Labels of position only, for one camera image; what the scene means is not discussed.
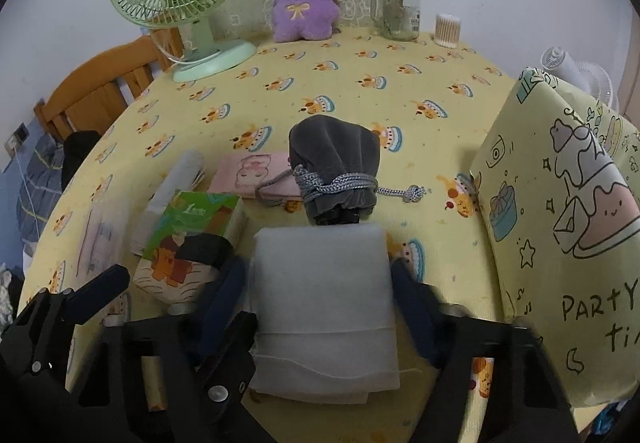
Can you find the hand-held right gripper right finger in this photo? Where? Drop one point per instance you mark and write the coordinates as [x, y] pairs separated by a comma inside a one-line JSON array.
[[412, 308]]

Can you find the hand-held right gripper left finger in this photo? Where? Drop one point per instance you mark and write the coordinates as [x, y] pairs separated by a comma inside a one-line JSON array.
[[222, 293]]

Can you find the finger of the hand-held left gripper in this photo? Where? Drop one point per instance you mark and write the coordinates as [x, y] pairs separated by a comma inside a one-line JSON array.
[[202, 250], [102, 288]]

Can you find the green tissue pack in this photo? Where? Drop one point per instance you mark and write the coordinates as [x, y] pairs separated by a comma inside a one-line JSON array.
[[195, 213]]

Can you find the clear plastic packet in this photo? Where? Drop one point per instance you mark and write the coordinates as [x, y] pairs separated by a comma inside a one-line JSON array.
[[97, 233]]

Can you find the pink cartoon pouch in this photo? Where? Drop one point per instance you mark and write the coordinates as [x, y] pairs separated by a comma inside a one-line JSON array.
[[240, 173]]

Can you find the white cloth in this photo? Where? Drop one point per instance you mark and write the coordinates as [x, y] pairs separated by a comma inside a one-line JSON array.
[[4, 288], [320, 283]]

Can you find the yellow cartoon gift bag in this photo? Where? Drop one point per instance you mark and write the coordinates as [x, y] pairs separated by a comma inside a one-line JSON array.
[[550, 248]]

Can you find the blue plaid bedding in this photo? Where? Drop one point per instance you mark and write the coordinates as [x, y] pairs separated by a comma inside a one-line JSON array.
[[42, 173]]

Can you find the black cloth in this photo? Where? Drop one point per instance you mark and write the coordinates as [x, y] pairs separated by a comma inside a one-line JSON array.
[[80, 148]]

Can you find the orange wooden chair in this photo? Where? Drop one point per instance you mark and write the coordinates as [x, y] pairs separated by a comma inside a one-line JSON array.
[[90, 88]]

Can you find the yellow printed tablecloth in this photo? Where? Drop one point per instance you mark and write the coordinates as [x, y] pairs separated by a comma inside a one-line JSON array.
[[350, 88]]

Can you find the blue cloth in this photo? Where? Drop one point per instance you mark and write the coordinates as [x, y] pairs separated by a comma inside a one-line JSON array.
[[607, 418]]

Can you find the cotton swab container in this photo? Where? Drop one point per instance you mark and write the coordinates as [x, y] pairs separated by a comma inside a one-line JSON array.
[[447, 30]]

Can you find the white floor fan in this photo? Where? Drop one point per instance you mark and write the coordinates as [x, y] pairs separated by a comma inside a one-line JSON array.
[[585, 78]]

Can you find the glass jar with black lid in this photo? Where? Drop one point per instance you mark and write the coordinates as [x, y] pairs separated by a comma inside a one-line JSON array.
[[400, 8]]

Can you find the wall socket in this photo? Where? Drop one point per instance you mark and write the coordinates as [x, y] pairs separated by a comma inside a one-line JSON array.
[[17, 137]]

